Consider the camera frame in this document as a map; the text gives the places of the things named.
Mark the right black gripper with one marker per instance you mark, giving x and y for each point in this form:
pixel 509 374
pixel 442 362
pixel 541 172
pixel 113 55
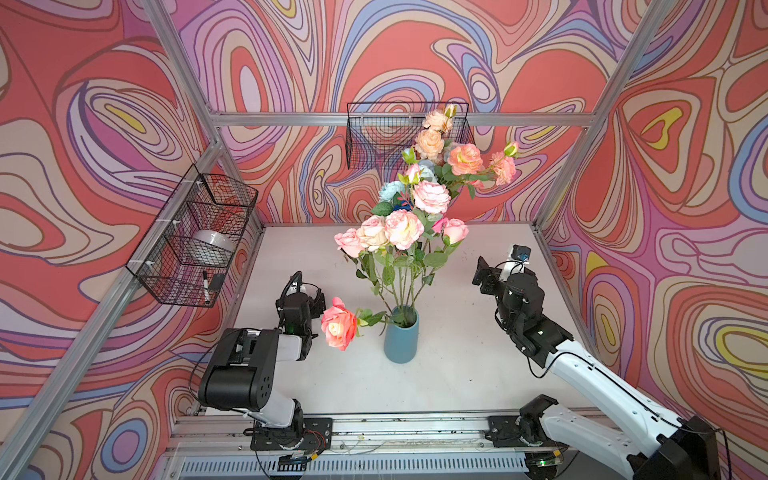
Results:
pixel 492 276

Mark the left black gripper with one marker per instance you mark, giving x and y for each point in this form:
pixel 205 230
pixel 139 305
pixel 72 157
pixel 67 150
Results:
pixel 316 307

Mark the red pink rose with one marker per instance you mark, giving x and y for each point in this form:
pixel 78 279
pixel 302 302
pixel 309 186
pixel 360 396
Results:
pixel 341 326

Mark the magenta pink rose stem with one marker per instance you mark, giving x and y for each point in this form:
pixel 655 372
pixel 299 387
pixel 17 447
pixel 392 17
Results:
pixel 447 236

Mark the pink bud rose stem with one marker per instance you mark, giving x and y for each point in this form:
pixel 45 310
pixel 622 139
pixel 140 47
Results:
pixel 349 243

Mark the pink white carnation spray stem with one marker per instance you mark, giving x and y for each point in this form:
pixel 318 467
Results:
pixel 407 233

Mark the teal ceramic vase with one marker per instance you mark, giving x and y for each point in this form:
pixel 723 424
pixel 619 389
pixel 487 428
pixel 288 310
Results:
pixel 401 335

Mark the blue artificial rose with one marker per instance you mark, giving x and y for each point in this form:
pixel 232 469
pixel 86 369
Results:
pixel 401 204

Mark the large peach double rose stem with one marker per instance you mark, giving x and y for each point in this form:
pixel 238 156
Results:
pixel 462 165

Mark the pale blue white spray stem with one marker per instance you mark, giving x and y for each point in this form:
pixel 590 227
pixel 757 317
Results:
pixel 417 171

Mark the cream peach rose stem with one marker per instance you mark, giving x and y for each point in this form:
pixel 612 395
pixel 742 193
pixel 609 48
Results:
pixel 433 139

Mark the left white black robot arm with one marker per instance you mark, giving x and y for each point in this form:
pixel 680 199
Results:
pixel 240 376

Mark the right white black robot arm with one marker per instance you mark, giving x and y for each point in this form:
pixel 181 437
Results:
pixel 647 440

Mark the black marker pen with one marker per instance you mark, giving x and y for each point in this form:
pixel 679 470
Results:
pixel 205 288

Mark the silver tape roll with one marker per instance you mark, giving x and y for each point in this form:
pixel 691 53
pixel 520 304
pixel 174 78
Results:
pixel 211 248

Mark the black wire basket left wall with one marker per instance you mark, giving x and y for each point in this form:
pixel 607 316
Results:
pixel 190 261

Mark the black wire basket wall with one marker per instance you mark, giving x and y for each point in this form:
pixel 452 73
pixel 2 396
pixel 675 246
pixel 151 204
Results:
pixel 378 131
pixel 190 261

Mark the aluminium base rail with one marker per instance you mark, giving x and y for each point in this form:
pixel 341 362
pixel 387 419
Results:
pixel 384 446

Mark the black wire basket back wall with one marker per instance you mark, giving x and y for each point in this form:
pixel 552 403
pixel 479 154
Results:
pixel 378 131

